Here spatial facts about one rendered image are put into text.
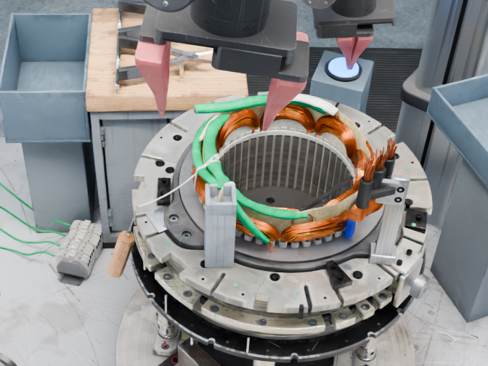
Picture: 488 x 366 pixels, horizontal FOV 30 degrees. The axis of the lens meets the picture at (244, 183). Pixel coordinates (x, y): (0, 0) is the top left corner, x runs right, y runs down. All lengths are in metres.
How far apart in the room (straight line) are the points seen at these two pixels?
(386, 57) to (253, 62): 2.35
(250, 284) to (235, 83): 0.35
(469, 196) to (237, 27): 0.61
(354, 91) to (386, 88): 1.67
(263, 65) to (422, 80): 0.75
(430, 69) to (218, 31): 0.76
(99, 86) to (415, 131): 0.53
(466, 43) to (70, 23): 0.55
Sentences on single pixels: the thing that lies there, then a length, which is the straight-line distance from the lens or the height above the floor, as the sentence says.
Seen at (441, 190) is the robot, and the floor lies 0.76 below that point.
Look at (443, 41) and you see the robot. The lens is 1.35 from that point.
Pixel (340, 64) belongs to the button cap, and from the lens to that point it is 1.23.
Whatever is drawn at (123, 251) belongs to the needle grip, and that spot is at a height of 1.05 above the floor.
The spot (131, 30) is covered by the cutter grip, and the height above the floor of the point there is 1.09.
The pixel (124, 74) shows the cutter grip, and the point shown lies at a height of 1.09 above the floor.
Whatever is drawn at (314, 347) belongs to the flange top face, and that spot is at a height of 1.02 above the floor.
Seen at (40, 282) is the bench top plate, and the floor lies 0.78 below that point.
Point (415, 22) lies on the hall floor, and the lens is 3.21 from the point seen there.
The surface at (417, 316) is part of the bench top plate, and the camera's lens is 1.29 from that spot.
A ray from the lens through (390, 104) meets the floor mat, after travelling 2.81.
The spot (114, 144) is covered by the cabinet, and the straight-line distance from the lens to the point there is 1.19.
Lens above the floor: 1.78
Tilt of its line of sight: 45 degrees down
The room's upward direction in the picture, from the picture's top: 3 degrees clockwise
